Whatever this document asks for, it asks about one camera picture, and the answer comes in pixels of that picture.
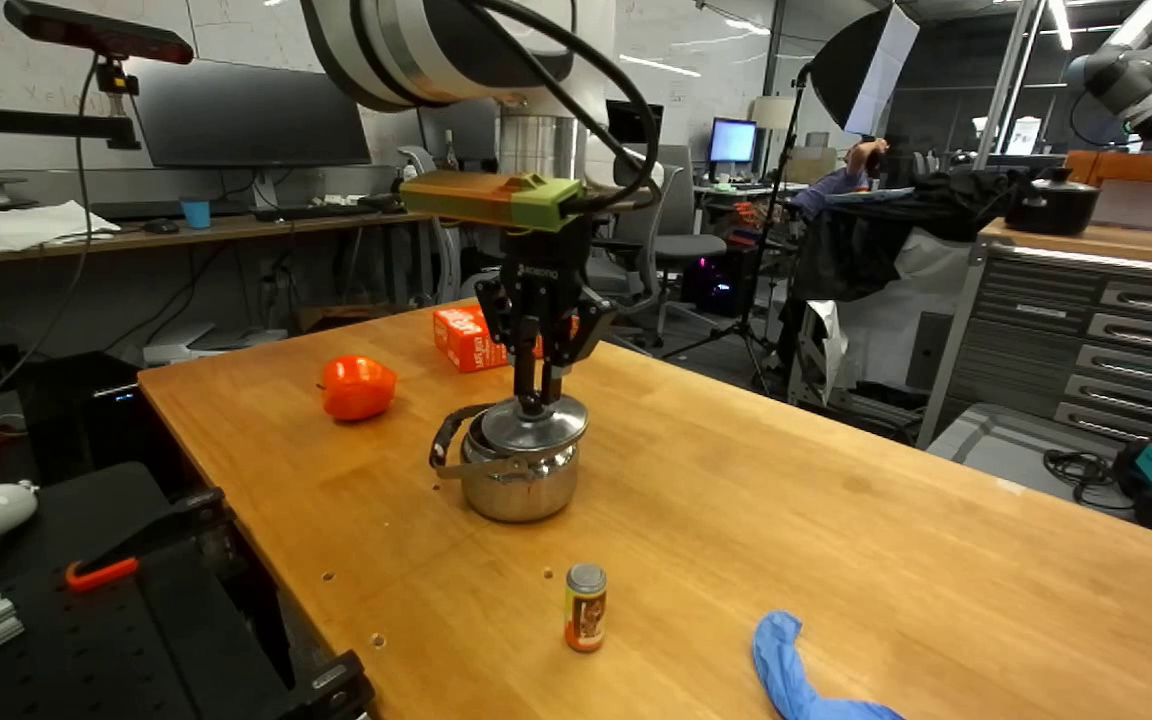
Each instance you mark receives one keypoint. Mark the grey tool drawer cabinet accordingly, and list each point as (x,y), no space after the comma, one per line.
(1056,329)

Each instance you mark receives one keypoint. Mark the black overhead camera on boom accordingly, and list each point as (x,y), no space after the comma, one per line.
(96,34)

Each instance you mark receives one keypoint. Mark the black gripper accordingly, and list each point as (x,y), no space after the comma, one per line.
(542,282)

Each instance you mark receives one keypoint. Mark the blue cup on desk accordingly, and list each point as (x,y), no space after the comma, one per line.
(198,214)

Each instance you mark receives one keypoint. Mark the steel teapot with black handle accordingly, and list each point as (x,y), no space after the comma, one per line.
(498,487)

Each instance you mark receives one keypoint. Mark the green orange wrist camera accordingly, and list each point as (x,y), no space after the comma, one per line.
(490,196)

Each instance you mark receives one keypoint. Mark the small orange spice jar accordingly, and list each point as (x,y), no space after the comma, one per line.
(587,607)

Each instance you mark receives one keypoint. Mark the orange bell pepper toy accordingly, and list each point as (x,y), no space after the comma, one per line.
(356,391)

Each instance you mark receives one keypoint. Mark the left black orange clamp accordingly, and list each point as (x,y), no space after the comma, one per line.
(123,559)

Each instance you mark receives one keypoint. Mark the steel teapot lid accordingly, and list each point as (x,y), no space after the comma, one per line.
(535,431)

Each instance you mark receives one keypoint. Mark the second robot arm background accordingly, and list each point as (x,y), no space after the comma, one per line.
(1118,80)

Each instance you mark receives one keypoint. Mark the left black computer monitor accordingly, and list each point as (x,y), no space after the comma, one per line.
(212,112)

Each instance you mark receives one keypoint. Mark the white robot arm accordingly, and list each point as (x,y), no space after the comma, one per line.
(437,55)

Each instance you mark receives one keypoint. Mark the orange snack box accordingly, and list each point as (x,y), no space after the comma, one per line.
(464,343)

